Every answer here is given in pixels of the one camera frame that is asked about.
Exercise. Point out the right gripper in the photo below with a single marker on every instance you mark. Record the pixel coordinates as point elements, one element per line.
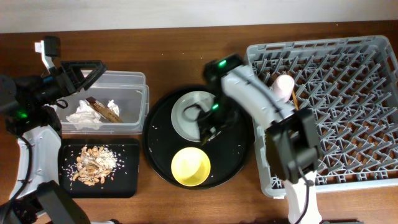
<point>212,117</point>

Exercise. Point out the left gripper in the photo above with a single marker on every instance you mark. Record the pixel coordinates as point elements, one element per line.
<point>67,84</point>

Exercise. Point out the grey round plate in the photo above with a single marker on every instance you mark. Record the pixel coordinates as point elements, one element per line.
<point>187,109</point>

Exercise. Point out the gold coffee sachet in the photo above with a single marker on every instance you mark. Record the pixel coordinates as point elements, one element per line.
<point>103,111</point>

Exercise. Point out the white tissue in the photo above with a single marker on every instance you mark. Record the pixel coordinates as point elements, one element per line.
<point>84,114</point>

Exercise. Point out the yellow bowl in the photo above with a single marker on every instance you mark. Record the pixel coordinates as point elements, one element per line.
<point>190,166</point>

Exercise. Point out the pink plastic cup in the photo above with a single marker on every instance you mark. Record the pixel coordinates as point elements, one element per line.
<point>283,87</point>

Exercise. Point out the wooden chopstick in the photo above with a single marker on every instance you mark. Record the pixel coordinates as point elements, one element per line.
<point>294,99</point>
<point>204,140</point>

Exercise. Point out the food scraps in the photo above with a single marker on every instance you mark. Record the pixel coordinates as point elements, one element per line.
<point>94,165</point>

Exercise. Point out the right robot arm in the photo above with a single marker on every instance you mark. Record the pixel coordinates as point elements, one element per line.
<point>292,140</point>

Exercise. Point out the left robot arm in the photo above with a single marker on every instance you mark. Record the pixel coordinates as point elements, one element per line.
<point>27,103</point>

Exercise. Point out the grey dishwasher rack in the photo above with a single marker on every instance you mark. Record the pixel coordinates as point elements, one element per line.
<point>350,84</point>

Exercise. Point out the round black serving tray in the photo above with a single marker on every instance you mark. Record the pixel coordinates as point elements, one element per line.
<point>227,152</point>

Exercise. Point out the clear plastic bin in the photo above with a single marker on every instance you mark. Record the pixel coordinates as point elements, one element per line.
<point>128,90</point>

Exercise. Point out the black rectangular tray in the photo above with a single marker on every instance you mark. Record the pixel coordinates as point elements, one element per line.
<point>120,183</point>

